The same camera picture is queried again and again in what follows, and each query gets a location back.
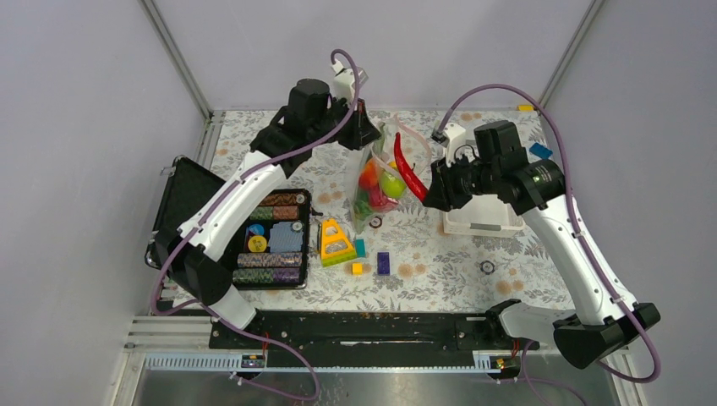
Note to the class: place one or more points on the red apple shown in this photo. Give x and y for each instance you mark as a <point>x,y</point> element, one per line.
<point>380,202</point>

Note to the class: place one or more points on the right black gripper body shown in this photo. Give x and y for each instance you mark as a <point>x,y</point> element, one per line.
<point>475,178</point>

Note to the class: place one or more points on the yellow triangular toy block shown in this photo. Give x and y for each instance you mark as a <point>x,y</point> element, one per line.
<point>335,246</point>

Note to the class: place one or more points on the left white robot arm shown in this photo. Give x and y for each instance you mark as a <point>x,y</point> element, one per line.
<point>191,251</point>

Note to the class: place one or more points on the clear pink-dotted zip bag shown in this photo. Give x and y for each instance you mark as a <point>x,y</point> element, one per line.
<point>414,147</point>

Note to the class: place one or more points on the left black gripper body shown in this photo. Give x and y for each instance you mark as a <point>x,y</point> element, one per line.
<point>321,128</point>

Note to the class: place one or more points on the white plastic basket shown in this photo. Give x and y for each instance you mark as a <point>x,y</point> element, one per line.
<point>483,215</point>

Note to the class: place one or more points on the green apple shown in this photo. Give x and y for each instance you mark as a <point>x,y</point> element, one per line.
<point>393,186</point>

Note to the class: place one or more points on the red chili pepper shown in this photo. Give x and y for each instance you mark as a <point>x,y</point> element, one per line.
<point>410,178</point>

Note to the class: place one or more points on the poker chip on mat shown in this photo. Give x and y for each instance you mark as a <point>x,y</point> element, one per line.
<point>487,267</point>

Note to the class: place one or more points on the long green cucumber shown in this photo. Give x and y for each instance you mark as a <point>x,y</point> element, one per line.
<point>362,209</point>

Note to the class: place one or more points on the small yellow cube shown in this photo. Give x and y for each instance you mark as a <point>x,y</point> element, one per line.
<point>357,269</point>

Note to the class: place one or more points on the blue lego brick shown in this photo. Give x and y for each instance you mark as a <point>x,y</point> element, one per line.
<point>541,151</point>

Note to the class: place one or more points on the teal small block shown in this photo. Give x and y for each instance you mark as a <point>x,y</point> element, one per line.
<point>359,245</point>

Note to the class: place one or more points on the purple lego brick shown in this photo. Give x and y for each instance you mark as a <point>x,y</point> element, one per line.
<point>383,263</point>

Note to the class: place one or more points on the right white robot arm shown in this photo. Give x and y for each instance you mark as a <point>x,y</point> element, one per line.
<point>605,316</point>

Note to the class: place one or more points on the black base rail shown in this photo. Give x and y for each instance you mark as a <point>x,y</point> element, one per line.
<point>386,339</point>

